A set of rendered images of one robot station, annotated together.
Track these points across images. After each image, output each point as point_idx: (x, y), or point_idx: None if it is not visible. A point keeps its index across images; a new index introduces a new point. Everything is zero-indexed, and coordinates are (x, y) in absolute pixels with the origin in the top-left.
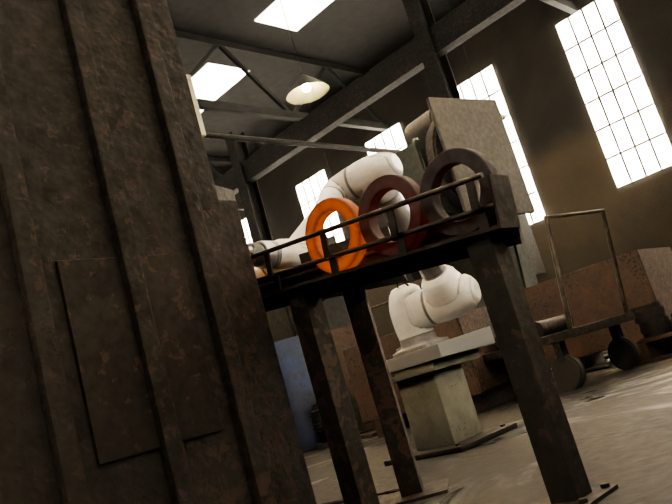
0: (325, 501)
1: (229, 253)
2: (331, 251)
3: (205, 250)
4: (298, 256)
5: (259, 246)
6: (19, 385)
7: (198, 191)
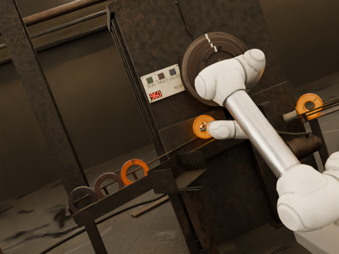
0: (301, 247)
1: (165, 150)
2: (168, 163)
3: (159, 149)
4: (213, 136)
5: (206, 127)
6: None
7: (156, 126)
